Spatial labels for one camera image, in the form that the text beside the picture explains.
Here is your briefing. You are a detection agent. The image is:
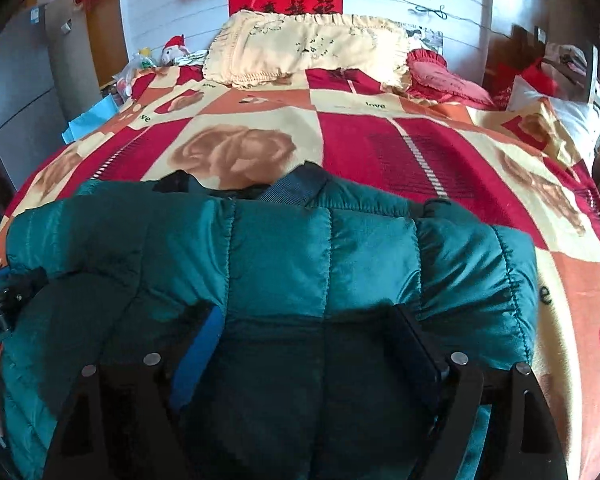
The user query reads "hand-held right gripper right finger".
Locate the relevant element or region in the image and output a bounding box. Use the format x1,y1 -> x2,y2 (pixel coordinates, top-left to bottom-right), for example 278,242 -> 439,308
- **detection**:
392,304 -> 569,480

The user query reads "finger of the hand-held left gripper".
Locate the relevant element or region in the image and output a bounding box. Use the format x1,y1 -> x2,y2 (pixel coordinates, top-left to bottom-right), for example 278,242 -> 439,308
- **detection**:
0,267 -> 49,312

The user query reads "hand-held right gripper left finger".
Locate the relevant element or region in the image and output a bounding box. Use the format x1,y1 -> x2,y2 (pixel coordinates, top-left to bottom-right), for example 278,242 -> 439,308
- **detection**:
42,304 -> 226,480

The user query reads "teal quilted puffer jacket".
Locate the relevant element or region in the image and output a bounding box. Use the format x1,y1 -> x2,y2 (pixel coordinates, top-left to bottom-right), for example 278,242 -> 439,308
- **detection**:
0,162 -> 540,480

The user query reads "light blue cloth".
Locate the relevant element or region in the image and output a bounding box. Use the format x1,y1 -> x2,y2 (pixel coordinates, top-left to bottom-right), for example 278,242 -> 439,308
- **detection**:
62,95 -> 122,144

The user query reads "grey cabinet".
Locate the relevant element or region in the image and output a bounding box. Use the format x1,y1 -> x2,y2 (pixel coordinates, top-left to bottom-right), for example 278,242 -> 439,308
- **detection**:
0,2 -> 74,192

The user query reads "red and cream printed blanket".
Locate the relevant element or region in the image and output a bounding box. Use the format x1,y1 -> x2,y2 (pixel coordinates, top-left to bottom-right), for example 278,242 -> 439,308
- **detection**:
0,64 -> 600,480

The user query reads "clear plastic bag of things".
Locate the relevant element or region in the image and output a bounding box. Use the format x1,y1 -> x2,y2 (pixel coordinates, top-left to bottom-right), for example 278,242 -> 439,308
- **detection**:
114,50 -> 157,97

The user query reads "wooden door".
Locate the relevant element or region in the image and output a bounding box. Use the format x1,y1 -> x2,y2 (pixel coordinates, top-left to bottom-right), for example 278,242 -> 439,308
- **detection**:
85,0 -> 129,87

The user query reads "plush toy with red hat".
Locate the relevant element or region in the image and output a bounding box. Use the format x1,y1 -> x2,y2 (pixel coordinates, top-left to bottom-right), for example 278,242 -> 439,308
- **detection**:
160,34 -> 192,67

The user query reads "red frilled pillow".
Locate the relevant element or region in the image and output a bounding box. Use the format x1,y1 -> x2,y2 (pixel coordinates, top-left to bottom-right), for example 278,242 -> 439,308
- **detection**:
406,49 -> 497,109

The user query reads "white pillow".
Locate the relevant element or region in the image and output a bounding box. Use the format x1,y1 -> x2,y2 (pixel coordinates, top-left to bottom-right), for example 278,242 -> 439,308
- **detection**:
507,77 -> 600,165

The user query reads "cream frilled pillow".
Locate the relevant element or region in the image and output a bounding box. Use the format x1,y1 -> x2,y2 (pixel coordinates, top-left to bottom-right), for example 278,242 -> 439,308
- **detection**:
202,11 -> 414,92

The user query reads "wall picture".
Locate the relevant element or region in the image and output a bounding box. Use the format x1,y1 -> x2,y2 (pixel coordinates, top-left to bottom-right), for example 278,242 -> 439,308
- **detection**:
410,27 -> 444,54

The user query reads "black wall cable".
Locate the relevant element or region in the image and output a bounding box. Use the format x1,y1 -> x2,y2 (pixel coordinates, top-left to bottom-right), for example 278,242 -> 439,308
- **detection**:
344,0 -> 483,25

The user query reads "red wall poster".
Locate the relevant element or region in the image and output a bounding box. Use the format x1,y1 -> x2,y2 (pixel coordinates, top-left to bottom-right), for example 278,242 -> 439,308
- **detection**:
228,0 -> 345,16

